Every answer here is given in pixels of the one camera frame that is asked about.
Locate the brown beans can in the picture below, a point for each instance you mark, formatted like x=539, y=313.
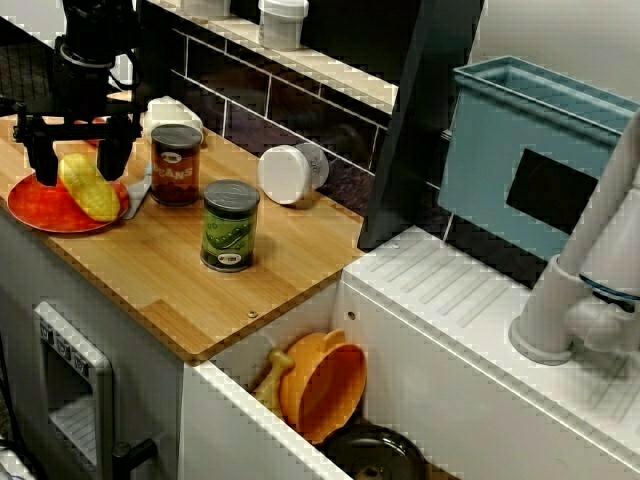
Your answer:
x=175, y=170

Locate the red round plate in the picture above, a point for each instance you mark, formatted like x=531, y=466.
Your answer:
x=45, y=210

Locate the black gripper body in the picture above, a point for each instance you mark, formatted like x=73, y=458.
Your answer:
x=75, y=129

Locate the clear jar with white lid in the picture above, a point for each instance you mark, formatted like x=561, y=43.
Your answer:
x=282, y=25

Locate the white toy kitchen unit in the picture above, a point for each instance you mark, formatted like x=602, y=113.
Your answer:
x=450, y=360

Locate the white lidded jar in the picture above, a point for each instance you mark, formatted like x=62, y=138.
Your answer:
x=285, y=172

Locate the grey toy faucet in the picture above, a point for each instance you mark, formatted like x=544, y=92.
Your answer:
x=550, y=310

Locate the yellow toy chicken drumstick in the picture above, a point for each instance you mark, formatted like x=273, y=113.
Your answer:
x=272, y=382

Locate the red toy pepper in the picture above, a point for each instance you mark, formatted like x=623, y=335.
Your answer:
x=96, y=142

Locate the green peas can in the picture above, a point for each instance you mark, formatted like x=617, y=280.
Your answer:
x=230, y=230

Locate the yellow toy corn cob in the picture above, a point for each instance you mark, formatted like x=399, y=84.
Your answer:
x=92, y=192

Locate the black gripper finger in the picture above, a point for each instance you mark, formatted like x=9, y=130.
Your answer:
x=44, y=162
x=115, y=157

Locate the teal plastic box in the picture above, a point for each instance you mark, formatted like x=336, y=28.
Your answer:
x=490, y=165

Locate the white toy milk bottle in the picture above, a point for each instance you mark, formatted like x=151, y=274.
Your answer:
x=170, y=112

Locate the dark glass pot lid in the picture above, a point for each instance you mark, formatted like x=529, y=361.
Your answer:
x=375, y=455

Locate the orange toy bowl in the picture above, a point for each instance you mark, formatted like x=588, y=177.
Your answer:
x=325, y=390

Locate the grey oven door panel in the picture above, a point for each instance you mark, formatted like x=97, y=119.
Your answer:
x=102, y=390

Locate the black shelf frame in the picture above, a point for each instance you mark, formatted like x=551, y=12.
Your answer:
x=415, y=125

